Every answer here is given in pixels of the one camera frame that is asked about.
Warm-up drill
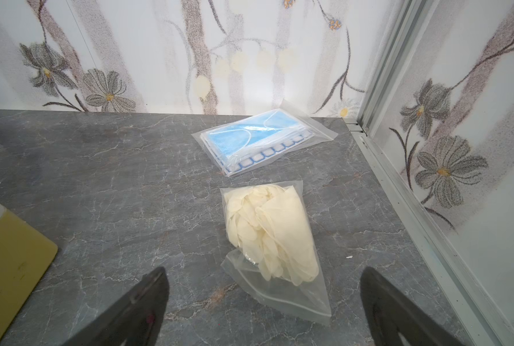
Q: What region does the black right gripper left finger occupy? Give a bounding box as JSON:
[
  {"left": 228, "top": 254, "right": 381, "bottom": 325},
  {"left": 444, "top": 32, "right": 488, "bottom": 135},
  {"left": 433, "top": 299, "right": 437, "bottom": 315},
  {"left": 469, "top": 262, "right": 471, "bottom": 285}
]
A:
[{"left": 64, "top": 267, "right": 170, "bottom": 345}]

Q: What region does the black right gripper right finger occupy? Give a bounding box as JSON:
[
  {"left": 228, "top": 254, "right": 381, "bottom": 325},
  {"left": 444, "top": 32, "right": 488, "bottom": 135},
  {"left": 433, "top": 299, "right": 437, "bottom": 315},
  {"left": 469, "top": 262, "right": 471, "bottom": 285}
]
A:
[{"left": 360, "top": 267, "right": 462, "bottom": 345}]

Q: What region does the olive green drawer cabinet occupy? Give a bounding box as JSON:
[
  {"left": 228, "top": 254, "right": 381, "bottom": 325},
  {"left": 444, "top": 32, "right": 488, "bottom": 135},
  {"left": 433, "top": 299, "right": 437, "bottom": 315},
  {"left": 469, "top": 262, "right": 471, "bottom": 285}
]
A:
[{"left": 0, "top": 204, "right": 58, "bottom": 340}]

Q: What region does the bag of cream latex gloves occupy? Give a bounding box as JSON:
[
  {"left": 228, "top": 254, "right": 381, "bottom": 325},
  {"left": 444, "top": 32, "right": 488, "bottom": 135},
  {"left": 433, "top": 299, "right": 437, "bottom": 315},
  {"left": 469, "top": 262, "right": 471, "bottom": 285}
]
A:
[{"left": 220, "top": 180, "right": 332, "bottom": 326}]

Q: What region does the bag of blue face masks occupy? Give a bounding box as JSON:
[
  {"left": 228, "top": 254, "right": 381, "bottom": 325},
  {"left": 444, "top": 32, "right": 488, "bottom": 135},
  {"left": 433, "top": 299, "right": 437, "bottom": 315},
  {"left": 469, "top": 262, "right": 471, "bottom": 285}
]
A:
[{"left": 192, "top": 100, "right": 338, "bottom": 177}]

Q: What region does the aluminium corner frame post right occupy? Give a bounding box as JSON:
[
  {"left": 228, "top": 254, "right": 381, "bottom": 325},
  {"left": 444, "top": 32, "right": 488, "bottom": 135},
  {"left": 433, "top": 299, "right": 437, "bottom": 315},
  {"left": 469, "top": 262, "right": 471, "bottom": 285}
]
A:
[{"left": 358, "top": 1, "right": 514, "bottom": 345}]

